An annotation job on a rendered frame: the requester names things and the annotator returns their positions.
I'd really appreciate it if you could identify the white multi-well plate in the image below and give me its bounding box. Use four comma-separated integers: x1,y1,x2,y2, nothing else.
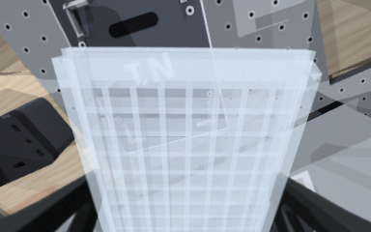
51,46,322,232

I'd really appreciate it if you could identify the dark grey rectangular frame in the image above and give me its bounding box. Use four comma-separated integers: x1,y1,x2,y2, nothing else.
46,0,212,47

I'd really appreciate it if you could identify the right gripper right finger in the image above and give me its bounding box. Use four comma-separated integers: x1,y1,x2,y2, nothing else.
274,177,371,232

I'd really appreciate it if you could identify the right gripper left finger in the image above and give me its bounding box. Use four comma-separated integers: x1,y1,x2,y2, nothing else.
0,175,98,232

